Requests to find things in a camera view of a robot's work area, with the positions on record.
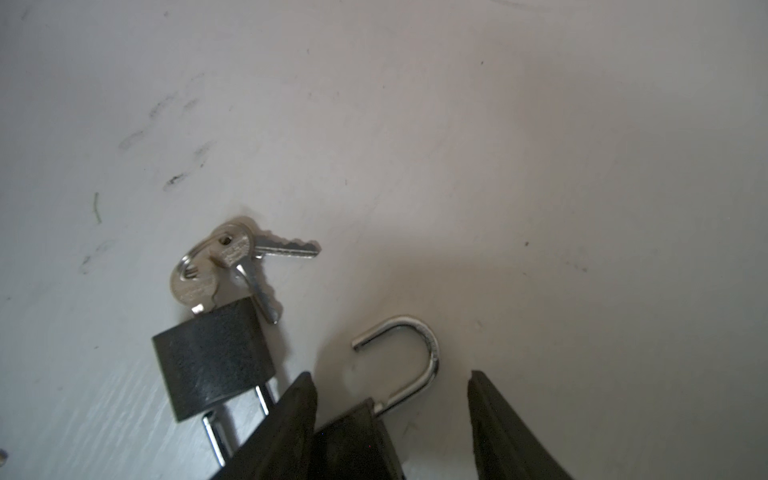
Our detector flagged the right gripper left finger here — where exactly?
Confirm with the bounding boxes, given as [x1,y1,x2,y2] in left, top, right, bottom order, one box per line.
[214,372,318,479]

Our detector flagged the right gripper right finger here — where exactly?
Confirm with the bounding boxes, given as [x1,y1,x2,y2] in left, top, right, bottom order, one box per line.
[467,370,571,479]

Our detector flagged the black padlock with keys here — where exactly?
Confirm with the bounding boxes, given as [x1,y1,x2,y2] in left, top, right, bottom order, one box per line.
[152,220,320,466]

